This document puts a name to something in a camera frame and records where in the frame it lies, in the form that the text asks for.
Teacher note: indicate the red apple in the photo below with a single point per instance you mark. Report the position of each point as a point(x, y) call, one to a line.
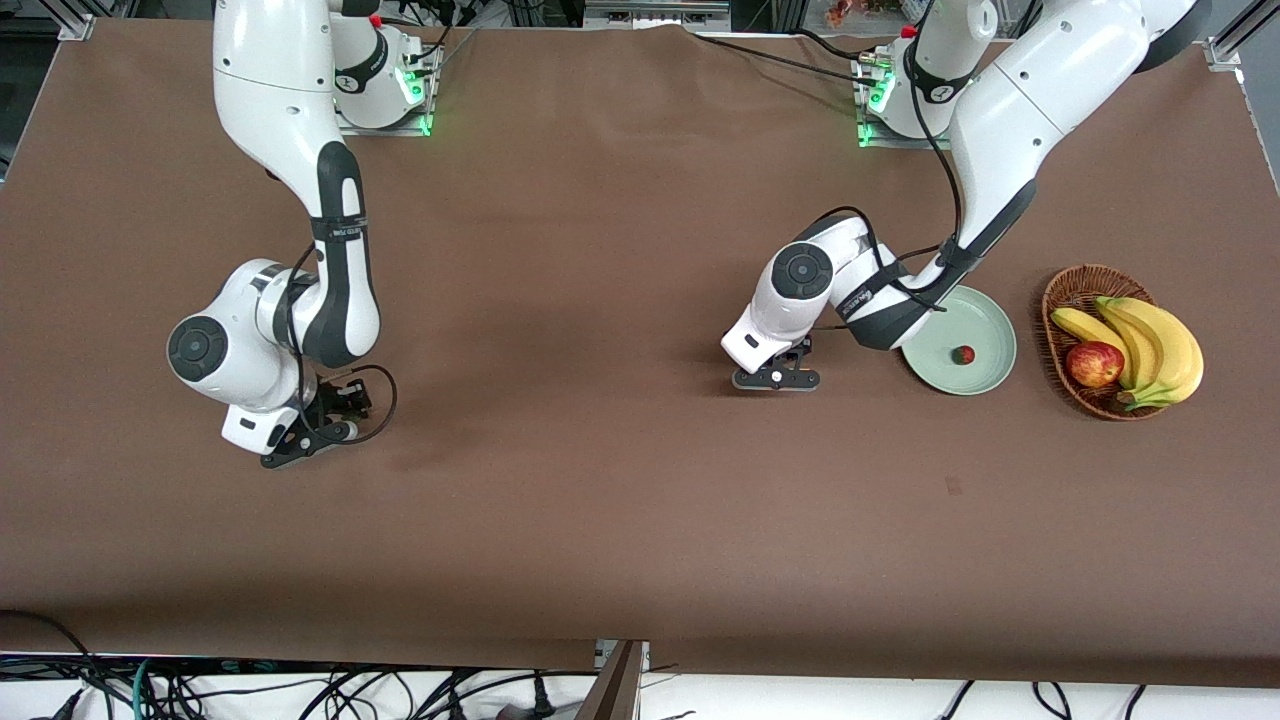
point(1095, 365)

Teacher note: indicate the yellow banana bunch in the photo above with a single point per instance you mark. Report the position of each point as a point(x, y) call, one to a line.
point(1165, 345)

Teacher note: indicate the brown table cover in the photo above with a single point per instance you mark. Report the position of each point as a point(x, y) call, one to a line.
point(600, 250)

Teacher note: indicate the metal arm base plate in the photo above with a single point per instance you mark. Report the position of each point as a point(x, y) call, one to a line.
point(870, 140)
point(385, 131)

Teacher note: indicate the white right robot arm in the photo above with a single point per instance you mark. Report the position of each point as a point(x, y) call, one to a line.
point(270, 90)

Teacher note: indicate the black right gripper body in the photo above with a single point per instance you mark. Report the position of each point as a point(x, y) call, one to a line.
point(331, 399)

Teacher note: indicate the brown wicker basket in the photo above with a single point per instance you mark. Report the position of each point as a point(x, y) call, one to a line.
point(1095, 403)

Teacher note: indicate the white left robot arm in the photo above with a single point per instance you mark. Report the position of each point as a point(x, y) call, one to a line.
point(1020, 110)

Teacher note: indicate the brown wooden post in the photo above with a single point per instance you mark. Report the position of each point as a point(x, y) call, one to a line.
point(612, 690)

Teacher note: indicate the mint green round plate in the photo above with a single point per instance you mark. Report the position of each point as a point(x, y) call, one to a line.
point(990, 320)

